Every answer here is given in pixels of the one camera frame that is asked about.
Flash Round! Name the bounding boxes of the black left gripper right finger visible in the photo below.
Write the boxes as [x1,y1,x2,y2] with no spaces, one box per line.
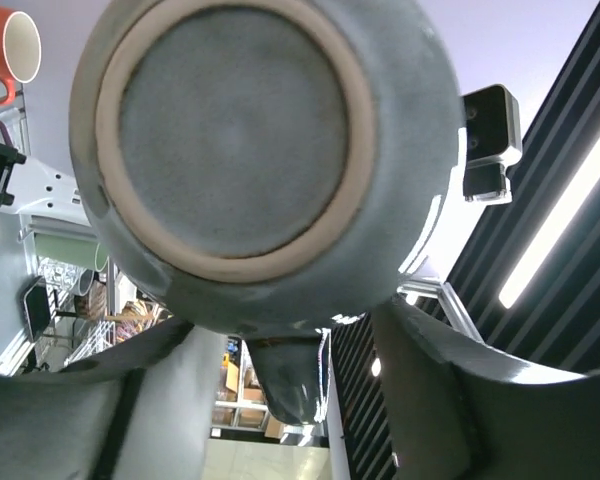
[372,297,600,479]

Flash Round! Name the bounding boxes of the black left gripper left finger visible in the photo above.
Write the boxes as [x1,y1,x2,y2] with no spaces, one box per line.
[0,319,225,479]

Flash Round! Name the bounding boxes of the grey green ceramic mug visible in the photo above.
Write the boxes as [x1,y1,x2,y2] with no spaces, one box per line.
[69,1,466,425]

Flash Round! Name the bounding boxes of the orange mug white inside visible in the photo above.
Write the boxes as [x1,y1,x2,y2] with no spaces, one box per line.
[0,6,42,106]

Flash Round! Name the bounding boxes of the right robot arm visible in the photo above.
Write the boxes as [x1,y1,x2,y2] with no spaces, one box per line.
[0,143,88,225]

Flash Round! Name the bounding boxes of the overhead camera on mount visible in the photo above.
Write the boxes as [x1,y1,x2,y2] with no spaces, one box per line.
[463,84,523,205]

